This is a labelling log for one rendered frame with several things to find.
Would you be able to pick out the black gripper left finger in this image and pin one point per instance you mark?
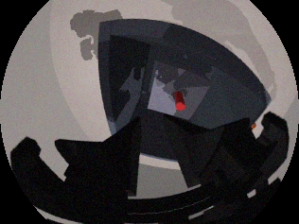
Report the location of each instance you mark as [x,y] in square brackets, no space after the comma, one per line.
[118,155]

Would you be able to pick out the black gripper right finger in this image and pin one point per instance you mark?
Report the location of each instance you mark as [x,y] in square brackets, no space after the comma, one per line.
[195,146]

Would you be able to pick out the red peg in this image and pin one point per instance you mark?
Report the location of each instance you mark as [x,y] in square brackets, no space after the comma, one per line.
[179,101]

